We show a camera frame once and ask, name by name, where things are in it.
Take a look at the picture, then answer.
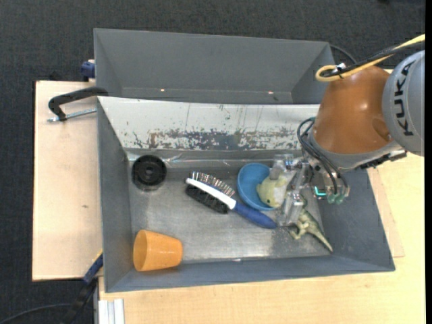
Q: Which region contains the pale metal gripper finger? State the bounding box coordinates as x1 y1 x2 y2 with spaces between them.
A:
271 159 295 182
279 194 306 228

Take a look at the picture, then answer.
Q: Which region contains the yellow-green soft toy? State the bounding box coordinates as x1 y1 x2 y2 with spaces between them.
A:
256 174 292 209

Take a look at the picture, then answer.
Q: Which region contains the green toy dinosaur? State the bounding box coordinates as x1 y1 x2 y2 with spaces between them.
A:
289 207 334 253

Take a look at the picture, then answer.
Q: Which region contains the blue bowl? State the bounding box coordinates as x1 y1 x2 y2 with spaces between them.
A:
236 162 277 212

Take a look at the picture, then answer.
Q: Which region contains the blue and white brush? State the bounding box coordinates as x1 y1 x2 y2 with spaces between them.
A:
184 171 279 230

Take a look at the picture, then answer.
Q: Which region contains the grey metal bin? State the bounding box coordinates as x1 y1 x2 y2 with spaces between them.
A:
92 28 396 294

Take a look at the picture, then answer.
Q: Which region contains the black round disc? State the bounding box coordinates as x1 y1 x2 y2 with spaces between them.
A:
131 154 168 192

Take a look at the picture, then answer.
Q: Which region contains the orange cup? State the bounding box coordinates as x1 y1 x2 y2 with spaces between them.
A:
132 229 184 272

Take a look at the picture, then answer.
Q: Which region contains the pale wood flat board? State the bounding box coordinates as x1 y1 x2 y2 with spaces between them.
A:
32 79 104 282

